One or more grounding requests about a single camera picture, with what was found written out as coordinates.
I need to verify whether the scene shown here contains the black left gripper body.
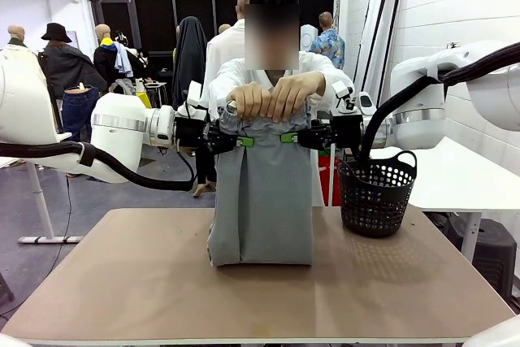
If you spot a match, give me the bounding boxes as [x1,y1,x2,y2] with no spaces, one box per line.
[174,115,210,154]

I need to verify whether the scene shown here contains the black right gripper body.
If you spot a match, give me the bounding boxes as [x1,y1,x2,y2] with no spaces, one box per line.
[329,113,364,150]

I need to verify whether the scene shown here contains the grey training pants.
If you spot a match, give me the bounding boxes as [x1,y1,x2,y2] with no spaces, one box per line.
[206,105,314,268]

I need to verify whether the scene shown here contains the black perforated plastic basket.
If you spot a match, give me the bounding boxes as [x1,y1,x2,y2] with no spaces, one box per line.
[337,150,418,239]

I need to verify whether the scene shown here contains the person's right hand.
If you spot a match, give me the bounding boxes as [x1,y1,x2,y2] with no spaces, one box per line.
[227,81,272,123]

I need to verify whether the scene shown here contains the person's left hand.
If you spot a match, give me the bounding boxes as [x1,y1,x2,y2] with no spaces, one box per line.
[266,71,327,124]

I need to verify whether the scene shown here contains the small white work table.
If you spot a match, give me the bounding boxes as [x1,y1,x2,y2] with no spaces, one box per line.
[144,80,170,109]

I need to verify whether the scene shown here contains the person in white shirt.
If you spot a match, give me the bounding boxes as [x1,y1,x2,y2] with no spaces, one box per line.
[209,0,354,207]

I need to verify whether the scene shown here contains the mannequin with black hooded cloak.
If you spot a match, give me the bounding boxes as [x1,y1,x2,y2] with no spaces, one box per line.
[171,15,216,198]

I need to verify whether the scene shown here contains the mannequin with white shirt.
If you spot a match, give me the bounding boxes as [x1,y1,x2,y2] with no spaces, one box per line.
[205,0,255,93]

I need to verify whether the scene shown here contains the person with white face mask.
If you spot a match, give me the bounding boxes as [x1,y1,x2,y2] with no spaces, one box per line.
[136,49,158,80]

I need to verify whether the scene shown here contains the man in blue floral shirt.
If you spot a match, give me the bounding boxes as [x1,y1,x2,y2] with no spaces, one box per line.
[308,11,346,72]

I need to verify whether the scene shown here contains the black framed white panel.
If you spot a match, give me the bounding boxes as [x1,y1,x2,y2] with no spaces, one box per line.
[367,0,405,104]
[349,0,393,98]

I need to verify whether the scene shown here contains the mannequin with yellow scarf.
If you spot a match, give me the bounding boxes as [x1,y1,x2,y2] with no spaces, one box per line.
[93,24,141,97]

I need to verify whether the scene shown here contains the dark blue jeans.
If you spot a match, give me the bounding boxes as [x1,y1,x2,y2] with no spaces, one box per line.
[61,85,102,143]

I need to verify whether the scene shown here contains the large white side table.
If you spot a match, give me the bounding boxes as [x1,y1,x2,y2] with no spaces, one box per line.
[370,135,520,263]

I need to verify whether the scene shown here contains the mannequin with dark jacket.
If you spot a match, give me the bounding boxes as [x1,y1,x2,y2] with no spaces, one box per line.
[37,22,109,143]

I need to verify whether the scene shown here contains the black bucket hat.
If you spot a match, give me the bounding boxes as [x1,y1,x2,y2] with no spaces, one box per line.
[41,22,73,44]

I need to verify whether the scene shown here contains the white table with T-foot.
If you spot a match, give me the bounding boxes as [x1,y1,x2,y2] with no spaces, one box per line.
[0,131,85,245]

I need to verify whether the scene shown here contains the black plastic stool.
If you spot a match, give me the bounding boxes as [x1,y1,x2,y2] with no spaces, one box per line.
[445,216,518,301]

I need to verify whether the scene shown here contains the mannequin with cream coat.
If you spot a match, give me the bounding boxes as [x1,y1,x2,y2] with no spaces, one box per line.
[0,24,41,60]

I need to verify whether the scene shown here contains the black metal stand foot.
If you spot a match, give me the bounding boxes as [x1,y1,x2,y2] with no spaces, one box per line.
[0,271,15,306]

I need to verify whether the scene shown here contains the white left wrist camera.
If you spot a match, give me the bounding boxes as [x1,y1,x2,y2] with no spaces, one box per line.
[184,80,210,121]

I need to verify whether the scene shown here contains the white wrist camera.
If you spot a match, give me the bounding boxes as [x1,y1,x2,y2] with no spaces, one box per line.
[184,80,210,121]
[331,80,359,115]

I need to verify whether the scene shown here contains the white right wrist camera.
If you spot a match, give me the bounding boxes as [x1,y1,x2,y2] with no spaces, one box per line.
[331,80,359,115]

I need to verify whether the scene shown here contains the black right arm cable sleeve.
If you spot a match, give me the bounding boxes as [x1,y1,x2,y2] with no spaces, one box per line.
[357,41,520,161]

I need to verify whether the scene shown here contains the black arm cable sleeve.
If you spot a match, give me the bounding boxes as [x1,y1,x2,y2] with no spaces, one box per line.
[357,41,520,161]
[0,141,198,193]

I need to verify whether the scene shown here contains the black left arm cable sleeve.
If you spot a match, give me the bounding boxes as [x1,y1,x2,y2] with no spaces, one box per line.
[0,141,198,193]

